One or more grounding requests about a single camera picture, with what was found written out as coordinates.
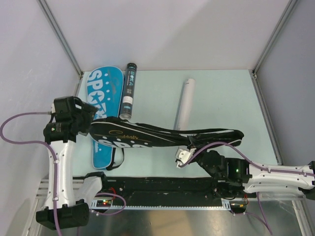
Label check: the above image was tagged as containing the black sport racket cover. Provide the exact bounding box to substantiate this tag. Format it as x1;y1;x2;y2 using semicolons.
89;117;244;148

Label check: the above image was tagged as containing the blue sport racket cover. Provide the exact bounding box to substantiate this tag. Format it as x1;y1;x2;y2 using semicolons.
86;66;124;171

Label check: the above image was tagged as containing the white shuttlecock tube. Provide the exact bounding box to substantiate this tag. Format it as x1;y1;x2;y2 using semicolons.
174;78;196;130

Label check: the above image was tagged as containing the black shuttlecock tube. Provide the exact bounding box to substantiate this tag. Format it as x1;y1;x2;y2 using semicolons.
119;62;137;120

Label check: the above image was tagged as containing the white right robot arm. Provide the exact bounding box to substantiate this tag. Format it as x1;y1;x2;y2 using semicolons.
180;142;315;200

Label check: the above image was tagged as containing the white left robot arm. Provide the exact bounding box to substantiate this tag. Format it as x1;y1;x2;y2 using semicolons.
36;96;109;234

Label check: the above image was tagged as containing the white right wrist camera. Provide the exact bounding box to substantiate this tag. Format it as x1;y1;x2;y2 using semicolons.
175;146;196;168

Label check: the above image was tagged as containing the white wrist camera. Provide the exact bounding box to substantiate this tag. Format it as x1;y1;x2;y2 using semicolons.
51;103;56;114
175;146;196;168

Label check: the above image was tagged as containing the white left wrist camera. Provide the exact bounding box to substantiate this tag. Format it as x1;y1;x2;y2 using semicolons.
51;103;56;114

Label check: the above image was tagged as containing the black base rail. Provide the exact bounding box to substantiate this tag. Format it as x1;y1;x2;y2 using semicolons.
99;177;245;208

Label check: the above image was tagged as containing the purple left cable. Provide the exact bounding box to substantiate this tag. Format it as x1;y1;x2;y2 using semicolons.
0;111;127;236

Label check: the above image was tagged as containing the grey aluminium frame post right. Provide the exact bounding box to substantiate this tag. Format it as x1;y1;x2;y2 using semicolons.
252;0;300;74

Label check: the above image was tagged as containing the grey aluminium frame post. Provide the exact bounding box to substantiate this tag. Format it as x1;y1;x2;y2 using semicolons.
252;0;300;74
37;0;83;78

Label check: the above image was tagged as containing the grey aluminium frame post left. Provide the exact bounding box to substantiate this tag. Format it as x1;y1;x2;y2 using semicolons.
37;0;83;78

